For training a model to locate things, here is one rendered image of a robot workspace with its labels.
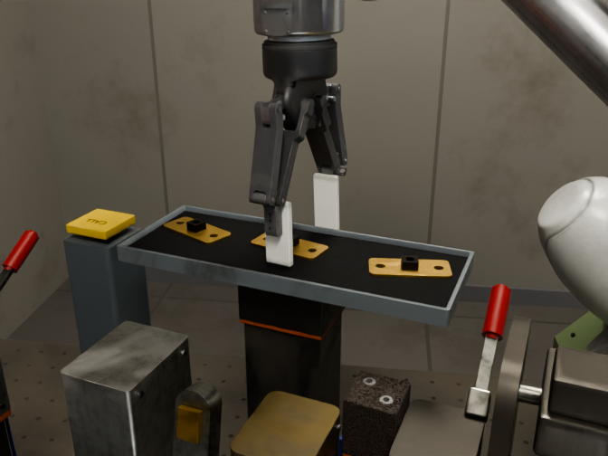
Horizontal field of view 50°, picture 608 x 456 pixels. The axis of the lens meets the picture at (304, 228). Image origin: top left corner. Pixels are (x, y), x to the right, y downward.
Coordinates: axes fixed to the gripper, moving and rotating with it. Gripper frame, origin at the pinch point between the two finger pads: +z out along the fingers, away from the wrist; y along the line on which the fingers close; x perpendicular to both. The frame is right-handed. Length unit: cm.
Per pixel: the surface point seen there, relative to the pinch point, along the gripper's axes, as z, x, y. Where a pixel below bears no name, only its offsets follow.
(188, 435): 11.4, 1.2, 22.9
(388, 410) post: 9.1, 16.3, 14.2
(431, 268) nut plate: 2.5, 14.3, -1.5
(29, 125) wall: 31, -206, -122
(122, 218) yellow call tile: 1.6, -23.9, 3.7
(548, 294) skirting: 109, -4, -221
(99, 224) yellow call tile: 1.6, -24.9, 6.6
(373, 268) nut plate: 2.4, 9.1, 1.5
